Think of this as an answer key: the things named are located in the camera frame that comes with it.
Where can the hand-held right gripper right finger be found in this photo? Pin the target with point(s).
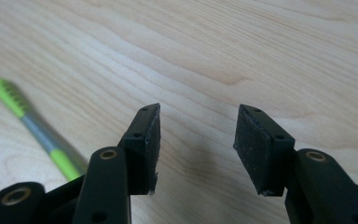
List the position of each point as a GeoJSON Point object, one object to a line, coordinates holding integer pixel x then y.
{"type": "Point", "coordinates": [262, 149]}

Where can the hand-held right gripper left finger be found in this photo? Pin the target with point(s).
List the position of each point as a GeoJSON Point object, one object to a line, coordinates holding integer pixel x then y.
{"type": "Point", "coordinates": [140, 155]}

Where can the green and grey pen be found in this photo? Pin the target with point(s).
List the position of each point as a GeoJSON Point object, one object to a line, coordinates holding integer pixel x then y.
{"type": "Point", "coordinates": [28, 118]}

